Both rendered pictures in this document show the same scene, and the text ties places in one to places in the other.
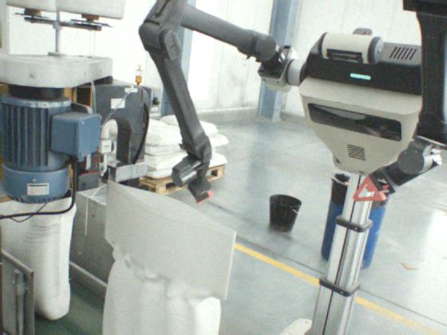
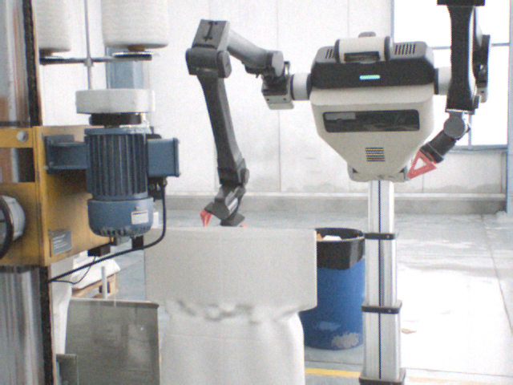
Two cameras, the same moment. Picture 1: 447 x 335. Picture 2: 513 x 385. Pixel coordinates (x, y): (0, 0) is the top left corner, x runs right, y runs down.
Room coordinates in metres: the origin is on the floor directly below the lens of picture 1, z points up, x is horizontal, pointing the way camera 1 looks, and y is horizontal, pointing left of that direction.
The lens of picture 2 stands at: (-0.68, 0.68, 1.35)
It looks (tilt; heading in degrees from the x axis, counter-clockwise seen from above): 6 degrees down; 341
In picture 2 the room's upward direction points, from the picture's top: 1 degrees counter-clockwise
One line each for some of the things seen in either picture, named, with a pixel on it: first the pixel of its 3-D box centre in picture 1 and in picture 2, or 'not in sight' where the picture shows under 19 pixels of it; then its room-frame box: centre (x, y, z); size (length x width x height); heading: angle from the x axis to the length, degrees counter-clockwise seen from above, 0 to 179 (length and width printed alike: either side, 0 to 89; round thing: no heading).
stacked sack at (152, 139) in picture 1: (166, 135); not in sight; (4.23, 0.62, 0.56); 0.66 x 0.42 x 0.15; 146
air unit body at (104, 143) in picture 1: (103, 151); not in sight; (1.26, 0.37, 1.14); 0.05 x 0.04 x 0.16; 146
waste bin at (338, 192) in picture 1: (354, 219); (331, 286); (3.11, -1.07, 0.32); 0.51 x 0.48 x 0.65; 146
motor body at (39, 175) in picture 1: (37, 147); (119, 180); (0.98, 0.45, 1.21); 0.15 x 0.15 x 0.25
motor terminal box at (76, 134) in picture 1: (77, 138); (163, 162); (0.96, 0.35, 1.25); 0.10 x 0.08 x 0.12; 171
